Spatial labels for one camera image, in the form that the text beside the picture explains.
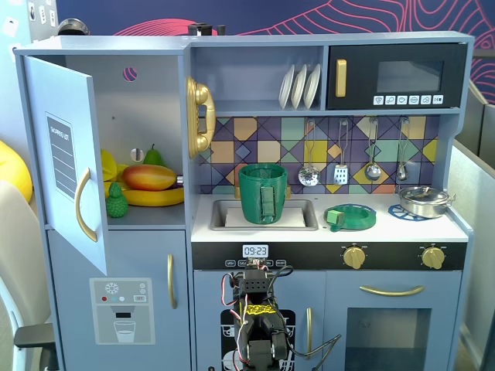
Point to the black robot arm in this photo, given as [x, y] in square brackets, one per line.
[255, 286]

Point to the green toy pineapple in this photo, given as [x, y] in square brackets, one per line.
[117, 206]

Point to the blue cabinet door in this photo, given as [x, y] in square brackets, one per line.
[46, 96]

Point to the green printed cup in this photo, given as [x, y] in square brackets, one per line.
[255, 193]

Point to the grey toy sink basin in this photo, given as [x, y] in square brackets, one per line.
[218, 216]

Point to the steel toy skimmer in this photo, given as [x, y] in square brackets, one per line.
[308, 175]

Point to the white digital clock display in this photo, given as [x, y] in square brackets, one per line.
[255, 251]

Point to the steel toy slotted spatula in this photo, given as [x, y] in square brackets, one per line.
[340, 174]

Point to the yellow toy banana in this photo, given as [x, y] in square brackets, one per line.
[154, 198]

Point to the green toy pear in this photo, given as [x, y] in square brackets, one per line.
[153, 157]

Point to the red yellow toy mango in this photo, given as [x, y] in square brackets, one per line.
[149, 178]

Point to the gold toy telephone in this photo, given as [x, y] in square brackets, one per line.
[201, 96]

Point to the white toy plate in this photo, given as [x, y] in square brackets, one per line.
[285, 90]
[312, 87]
[298, 89]

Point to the green round lid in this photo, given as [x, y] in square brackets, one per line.
[359, 220]

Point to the steel toy ladle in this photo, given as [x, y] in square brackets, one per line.
[373, 171]

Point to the gold stove knob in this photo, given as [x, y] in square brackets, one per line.
[354, 257]
[433, 257]

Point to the yellow toy bell pepper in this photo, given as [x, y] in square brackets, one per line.
[108, 166]

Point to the blue toy kitchen unit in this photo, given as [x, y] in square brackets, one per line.
[270, 40]

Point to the blue round trivet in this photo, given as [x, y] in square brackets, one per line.
[396, 212]

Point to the steel toy spoon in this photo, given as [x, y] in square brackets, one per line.
[401, 172]

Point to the small black cylinder object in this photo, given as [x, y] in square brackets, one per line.
[221, 29]

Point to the steel toy pot with lid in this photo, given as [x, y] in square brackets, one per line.
[421, 205]

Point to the grey ice dispenser panel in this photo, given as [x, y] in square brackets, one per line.
[121, 309]

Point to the black toy microwave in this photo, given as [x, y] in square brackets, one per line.
[410, 50]

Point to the light grey desk divider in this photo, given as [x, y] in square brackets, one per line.
[475, 232]

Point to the yellow beanbag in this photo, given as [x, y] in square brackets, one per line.
[13, 170]

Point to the shiny metal dome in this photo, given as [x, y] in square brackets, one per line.
[73, 26]

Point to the office chair with black armrest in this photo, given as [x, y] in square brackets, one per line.
[35, 335]

